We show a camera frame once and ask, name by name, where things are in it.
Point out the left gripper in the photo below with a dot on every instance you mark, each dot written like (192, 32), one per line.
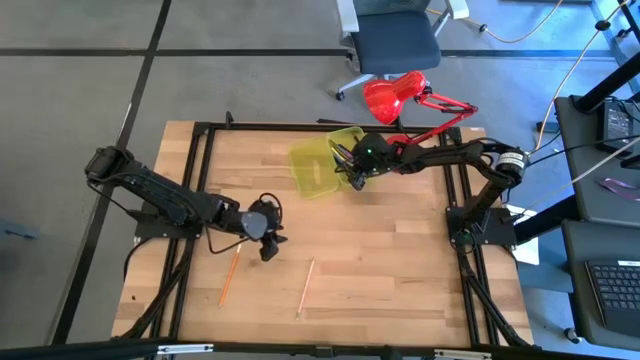
(237, 220)

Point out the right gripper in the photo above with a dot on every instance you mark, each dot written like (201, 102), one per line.
(372, 155)

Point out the yellow highlighter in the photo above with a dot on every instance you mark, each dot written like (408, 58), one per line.
(332, 149)

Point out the yellow-green plastic supply box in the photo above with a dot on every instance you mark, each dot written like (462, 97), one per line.
(312, 170)

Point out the yellow pencil green ferrule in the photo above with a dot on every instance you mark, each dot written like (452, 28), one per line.
(305, 288)

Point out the orange pencil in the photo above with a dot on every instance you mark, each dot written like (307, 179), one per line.
(230, 275)

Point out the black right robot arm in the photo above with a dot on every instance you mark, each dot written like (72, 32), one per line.
(450, 152)

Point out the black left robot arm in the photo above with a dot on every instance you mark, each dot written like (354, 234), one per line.
(165, 195)

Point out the red desk lamp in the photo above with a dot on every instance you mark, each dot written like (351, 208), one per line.
(387, 97)

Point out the grey office chair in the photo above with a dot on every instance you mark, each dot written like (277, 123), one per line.
(395, 42)

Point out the white paper sheet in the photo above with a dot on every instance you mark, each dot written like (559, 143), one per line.
(525, 250)

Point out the black support beam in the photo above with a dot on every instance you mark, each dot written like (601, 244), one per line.
(545, 220)
(610, 85)

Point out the dark grey desk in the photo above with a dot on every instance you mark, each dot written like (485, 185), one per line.
(590, 190)
(575, 310)

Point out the black power adapter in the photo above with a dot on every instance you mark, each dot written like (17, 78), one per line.
(616, 125)

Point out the black keyboard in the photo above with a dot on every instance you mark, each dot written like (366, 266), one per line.
(617, 295)

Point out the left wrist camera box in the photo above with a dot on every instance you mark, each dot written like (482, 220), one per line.
(255, 225)

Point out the black aluminium table frame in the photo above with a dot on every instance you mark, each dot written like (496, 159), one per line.
(250, 126)

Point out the silver frame bracket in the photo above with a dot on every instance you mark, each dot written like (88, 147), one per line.
(185, 349)
(462, 354)

